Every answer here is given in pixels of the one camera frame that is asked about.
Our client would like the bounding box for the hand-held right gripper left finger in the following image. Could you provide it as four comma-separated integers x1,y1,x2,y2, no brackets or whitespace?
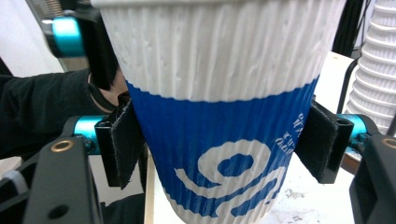
73,98,147,190

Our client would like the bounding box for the stack of white paper cups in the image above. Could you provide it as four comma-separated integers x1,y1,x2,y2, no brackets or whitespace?
344,0,396,136

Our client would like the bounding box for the black metal frame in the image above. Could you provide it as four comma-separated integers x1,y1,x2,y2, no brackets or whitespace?
331,0,373,59

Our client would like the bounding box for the blue white paper cup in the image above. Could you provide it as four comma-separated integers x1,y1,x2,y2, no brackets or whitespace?
90,0,348,224

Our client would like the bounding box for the white table mat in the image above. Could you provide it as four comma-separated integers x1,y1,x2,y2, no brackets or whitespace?
153,50,359,224

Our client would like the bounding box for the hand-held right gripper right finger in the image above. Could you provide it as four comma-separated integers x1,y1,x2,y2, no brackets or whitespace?
293,101,368,185

